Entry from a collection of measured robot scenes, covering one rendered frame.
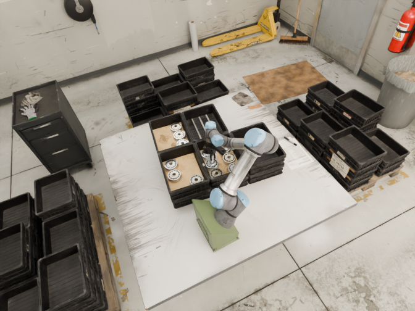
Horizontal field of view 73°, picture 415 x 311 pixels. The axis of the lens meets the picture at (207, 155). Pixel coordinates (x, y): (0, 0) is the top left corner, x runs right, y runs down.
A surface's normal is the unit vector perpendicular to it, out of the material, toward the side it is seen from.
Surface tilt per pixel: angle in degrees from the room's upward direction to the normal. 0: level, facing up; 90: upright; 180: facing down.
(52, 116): 90
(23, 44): 90
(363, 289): 0
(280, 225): 0
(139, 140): 0
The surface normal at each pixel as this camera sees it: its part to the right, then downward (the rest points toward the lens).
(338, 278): -0.08, -0.65
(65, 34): 0.41, 0.66
